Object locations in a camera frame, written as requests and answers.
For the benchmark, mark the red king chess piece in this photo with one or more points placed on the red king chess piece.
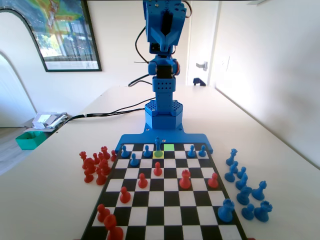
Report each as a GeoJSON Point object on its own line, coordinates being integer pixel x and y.
{"type": "Point", "coordinates": [112, 228]}

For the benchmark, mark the black framed map poster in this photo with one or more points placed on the black framed map poster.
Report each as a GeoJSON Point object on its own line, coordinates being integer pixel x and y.
{"type": "Point", "coordinates": [70, 37]}

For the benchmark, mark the red bishop chess piece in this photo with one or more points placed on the red bishop chess piece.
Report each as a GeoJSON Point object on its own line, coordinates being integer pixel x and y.
{"type": "Point", "coordinates": [100, 155]}

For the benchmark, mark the blue SO-100 robot arm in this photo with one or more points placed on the blue SO-100 robot arm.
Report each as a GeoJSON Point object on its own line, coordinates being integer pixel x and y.
{"type": "Point", "coordinates": [163, 115]}

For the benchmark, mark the blue table clamp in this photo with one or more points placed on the blue table clamp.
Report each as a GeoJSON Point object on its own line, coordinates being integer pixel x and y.
{"type": "Point", "coordinates": [199, 82]}

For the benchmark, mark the blue king chess piece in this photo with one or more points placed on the blue king chess piece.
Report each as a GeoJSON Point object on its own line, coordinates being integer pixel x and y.
{"type": "Point", "coordinates": [157, 147]}

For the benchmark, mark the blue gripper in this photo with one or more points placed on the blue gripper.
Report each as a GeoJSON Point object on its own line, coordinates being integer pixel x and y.
{"type": "Point", "coordinates": [165, 39]}

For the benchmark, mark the blue bishop chess piece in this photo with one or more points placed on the blue bishop chess piece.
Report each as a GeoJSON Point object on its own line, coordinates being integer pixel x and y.
{"type": "Point", "coordinates": [232, 172]}
{"type": "Point", "coordinates": [242, 182]}

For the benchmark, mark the red queen chess piece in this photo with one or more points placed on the red queen chess piece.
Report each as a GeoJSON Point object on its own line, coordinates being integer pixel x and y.
{"type": "Point", "coordinates": [83, 156]}

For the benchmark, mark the blue board mounting plate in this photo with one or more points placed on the blue board mounting plate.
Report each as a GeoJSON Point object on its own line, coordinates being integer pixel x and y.
{"type": "Point", "coordinates": [135, 138]}

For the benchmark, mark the white door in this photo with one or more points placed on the white door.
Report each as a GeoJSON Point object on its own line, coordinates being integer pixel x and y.
{"type": "Point", "coordinates": [200, 37]}

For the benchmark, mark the white arched board black rim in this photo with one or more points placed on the white arched board black rim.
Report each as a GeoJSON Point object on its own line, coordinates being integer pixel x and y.
{"type": "Point", "coordinates": [15, 37]}

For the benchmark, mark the red knight chess piece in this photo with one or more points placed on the red knight chess piece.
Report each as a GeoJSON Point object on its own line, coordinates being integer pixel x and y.
{"type": "Point", "coordinates": [105, 167]}
{"type": "Point", "coordinates": [89, 165]}

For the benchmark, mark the red rook chess piece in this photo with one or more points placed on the red rook chess piece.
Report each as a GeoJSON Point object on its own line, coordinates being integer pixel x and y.
{"type": "Point", "coordinates": [185, 180]}
{"type": "Point", "coordinates": [105, 152]}

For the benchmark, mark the blue plastic chess rook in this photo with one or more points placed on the blue plastic chess rook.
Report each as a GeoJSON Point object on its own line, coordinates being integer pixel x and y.
{"type": "Point", "coordinates": [226, 211]}
{"type": "Point", "coordinates": [262, 212]}

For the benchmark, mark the red pawn chess piece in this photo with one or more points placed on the red pawn chess piece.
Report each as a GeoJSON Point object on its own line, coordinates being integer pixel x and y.
{"type": "Point", "coordinates": [113, 155]}
{"type": "Point", "coordinates": [95, 158]}
{"type": "Point", "coordinates": [103, 213]}
{"type": "Point", "coordinates": [213, 181]}
{"type": "Point", "coordinates": [142, 181]}
{"type": "Point", "coordinates": [157, 170]}
{"type": "Point", "coordinates": [124, 196]}

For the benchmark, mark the green plastic box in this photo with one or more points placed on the green plastic box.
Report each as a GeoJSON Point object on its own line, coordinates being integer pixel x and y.
{"type": "Point", "coordinates": [30, 140]}

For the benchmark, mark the black and white chessboard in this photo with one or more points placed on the black and white chessboard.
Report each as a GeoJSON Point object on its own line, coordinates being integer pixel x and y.
{"type": "Point", "coordinates": [170, 192]}

